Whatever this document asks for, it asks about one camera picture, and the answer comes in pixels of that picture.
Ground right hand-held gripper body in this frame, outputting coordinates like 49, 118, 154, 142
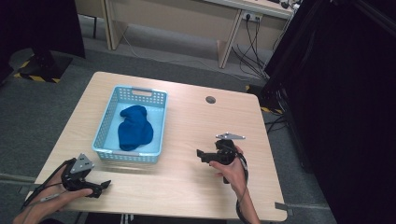
214, 132, 247, 167

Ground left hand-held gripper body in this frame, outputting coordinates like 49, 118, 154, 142
61, 152, 103, 192

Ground light blue perforated plastic basket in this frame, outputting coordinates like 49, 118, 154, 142
92, 85, 169, 165

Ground blue cloth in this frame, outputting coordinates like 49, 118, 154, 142
117, 105, 155, 152

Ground person's left hand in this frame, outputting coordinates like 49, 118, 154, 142
36, 167, 94, 217

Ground person's right hand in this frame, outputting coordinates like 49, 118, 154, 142
208, 145, 249, 194

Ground yellow black striped floor tape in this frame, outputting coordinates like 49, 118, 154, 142
245, 85, 285, 116

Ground person's dark clothing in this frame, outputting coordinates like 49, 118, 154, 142
39, 212, 229, 224

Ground black stand base striped tape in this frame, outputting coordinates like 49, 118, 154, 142
8, 47, 75, 84

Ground large black curtain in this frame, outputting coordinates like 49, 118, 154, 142
262, 0, 396, 224

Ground beige wooden desk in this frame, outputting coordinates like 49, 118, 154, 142
74, 0, 295, 70

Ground white power strip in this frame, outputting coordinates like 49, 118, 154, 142
242, 10, 263, 23

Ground small black curtain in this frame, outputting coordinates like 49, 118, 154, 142
0, 0, 86, 86

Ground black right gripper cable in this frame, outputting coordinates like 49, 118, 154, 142
234, 153, 250, 224

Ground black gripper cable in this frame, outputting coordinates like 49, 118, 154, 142
20, 157, 78, 211
234, 153, 250, 224

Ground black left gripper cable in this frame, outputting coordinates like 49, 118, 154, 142
20, 157, 78, 211

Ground grey metal table bracket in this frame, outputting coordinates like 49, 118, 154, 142
274, 202, 294, 217

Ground black hanging cables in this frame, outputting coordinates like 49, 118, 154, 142
231, 15, 283, 81

